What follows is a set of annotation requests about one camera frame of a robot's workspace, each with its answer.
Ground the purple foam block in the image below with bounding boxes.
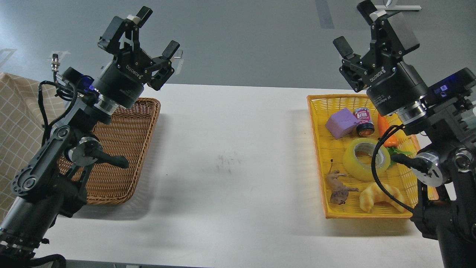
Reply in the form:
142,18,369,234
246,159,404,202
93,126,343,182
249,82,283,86
325,108,359,139

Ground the small pink can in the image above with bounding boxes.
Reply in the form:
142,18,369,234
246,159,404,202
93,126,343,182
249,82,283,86
353,107,375,137

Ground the toy croissant bread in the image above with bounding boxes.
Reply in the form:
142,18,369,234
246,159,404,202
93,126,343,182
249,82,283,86
359,182,406,213

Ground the yellow tape roll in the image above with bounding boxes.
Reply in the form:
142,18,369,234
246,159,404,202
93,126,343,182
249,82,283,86
343,138,391,182

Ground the yellow plastic basket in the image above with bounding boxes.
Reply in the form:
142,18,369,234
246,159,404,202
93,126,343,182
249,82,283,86
307,94,420,219

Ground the brown wicker basket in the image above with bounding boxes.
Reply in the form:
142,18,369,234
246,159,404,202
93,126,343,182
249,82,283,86
56,98,161,205

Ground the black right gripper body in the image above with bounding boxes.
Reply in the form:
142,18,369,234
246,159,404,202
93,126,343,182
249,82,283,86
365,56,427,115

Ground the orange toy carrot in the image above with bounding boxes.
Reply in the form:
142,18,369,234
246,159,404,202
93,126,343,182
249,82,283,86
377,115,412,156

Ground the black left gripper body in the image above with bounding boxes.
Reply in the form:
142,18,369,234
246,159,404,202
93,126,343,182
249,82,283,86
93,57,151,108

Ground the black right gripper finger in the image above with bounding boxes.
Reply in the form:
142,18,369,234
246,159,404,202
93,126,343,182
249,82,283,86
357,0,420,59
333,36,372,93

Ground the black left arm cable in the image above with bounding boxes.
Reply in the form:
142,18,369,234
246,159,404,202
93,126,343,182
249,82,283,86
38,54,93,146

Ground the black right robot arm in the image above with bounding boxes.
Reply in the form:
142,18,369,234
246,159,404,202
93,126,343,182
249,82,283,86
333,0,476,268

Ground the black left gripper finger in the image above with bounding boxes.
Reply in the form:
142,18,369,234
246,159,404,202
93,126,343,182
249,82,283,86
97,6,153,60
147,40,180,90

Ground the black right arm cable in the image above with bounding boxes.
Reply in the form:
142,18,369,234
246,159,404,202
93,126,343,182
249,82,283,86
371,125,415,214

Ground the brown toy lion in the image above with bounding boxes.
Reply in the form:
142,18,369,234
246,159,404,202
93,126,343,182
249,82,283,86
326,159,359,205

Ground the beige checkered cloth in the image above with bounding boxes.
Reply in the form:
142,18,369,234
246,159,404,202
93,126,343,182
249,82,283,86
0,72,43,219

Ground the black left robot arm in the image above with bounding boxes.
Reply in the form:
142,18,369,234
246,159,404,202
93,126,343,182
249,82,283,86
1,6,180,268

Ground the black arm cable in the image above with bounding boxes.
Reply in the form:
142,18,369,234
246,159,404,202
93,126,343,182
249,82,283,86
371,125,415,214
38,54,93,146

